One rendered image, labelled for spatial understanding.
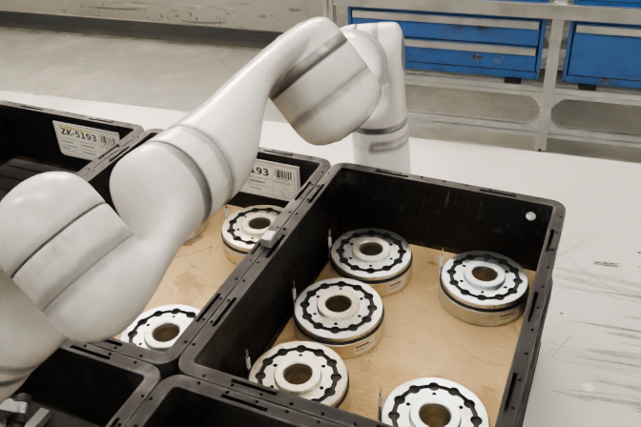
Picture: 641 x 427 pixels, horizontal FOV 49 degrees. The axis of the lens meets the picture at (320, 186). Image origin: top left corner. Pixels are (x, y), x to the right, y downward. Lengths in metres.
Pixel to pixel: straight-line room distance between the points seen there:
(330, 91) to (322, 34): 0.05
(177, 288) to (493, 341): 0.39
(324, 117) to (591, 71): 2.14
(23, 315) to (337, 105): 0.31
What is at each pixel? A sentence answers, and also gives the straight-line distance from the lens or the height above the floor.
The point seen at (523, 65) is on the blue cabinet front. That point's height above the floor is 0.37.
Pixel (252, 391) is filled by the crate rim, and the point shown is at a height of 0.93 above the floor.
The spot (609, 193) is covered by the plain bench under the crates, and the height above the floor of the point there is 0.70.
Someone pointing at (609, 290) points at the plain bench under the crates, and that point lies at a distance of 1.15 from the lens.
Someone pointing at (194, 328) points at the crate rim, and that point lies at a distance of 0.71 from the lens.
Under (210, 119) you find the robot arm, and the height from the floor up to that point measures 1.18.
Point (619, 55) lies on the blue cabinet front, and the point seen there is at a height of 0.44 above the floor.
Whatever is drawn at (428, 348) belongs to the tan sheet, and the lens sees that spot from 0.82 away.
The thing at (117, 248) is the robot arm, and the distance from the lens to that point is 0.43.
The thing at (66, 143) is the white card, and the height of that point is 0.88.
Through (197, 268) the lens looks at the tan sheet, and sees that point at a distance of 0.95.
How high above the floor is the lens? 1.41
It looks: 32 degrees down
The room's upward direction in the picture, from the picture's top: 3 degrees counter-clockwise
